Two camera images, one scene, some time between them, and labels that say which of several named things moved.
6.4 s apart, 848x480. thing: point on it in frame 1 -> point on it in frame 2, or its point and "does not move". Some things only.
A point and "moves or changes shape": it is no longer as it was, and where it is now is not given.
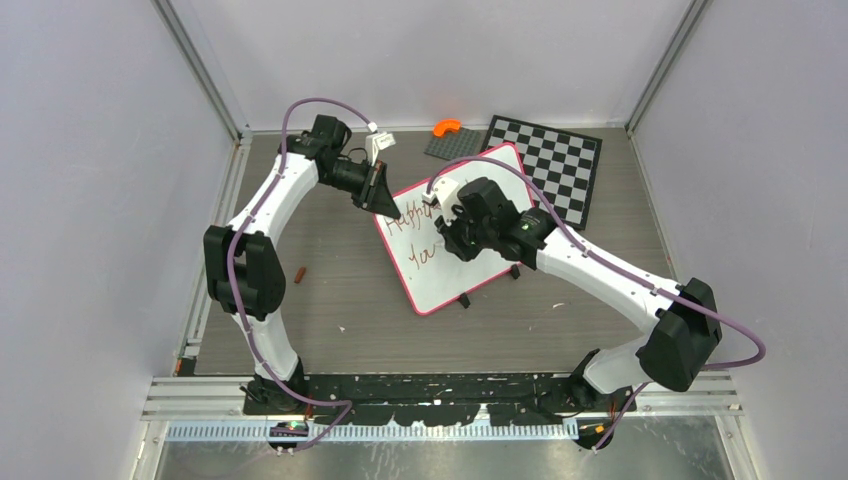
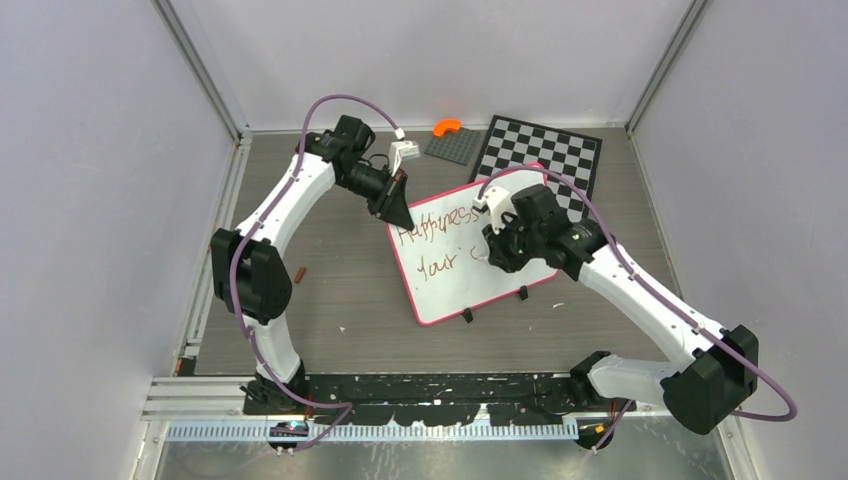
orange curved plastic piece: [442, 125] does not move
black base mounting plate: [435, 399] does not move
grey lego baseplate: [454, 145] does not move
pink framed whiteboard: [429, 272] moves or changes shape
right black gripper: [451, 233] -> [499, 253]
